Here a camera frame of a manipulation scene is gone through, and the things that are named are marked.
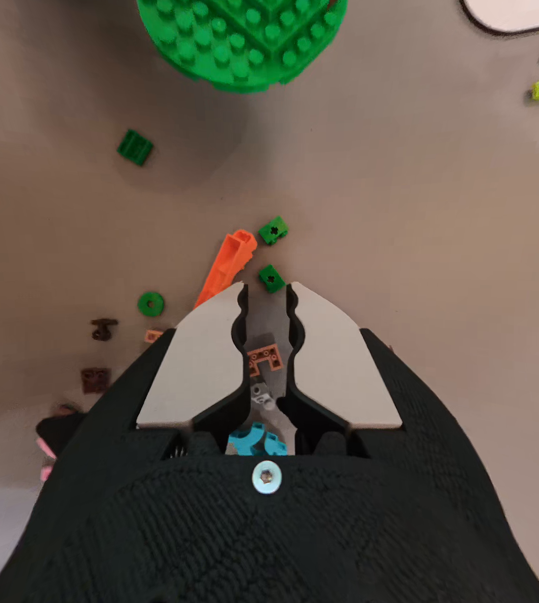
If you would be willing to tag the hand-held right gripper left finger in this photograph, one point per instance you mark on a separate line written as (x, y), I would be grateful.
(193, 367)

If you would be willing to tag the orange lego bracket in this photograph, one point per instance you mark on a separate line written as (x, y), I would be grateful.
(262, 353)

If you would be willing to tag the black and pink lego piece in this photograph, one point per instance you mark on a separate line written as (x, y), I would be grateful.
(59, 430)

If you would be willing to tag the dark brown lego piece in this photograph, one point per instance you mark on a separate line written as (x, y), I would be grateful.
(103, 328)

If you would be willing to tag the grey lego piece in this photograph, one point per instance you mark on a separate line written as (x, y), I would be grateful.
(259, 392)

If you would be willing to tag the brown lego plate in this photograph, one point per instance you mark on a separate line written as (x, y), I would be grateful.
(95, 379)

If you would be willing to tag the green lego brick with hole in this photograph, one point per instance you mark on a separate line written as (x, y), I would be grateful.
(279, 233)
(266, 278)

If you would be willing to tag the blue lego piece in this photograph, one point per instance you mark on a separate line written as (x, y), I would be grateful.
(246, 442)

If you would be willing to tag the orange brick separator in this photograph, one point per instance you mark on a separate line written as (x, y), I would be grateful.
(225, 268)

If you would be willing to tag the green lego model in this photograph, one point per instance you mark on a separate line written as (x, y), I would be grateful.
(231, 47)

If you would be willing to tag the white mat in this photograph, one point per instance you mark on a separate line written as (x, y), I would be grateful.
(518, 11)

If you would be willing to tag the green round lego piece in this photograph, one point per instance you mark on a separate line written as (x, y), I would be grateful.
(144, 305)

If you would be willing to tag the small orange lego piece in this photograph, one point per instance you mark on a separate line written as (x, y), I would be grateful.
(153, 335)

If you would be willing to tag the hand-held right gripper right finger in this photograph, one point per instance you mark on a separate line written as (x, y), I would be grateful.
(341, 371)

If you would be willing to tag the green lego plate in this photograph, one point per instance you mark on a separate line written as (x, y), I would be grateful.
(135, 146)

